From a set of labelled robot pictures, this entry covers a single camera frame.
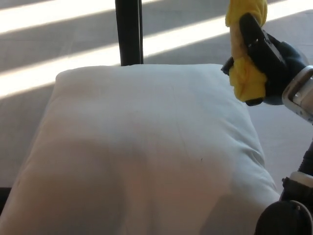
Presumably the black vertical pole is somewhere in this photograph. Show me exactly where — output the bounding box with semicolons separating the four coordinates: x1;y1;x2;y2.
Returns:
114;0;145;67

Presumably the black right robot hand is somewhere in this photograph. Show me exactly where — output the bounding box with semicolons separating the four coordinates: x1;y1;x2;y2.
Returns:
221;12;309;107

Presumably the white pillow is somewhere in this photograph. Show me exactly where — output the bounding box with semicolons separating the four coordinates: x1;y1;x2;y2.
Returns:
0;63;282;235

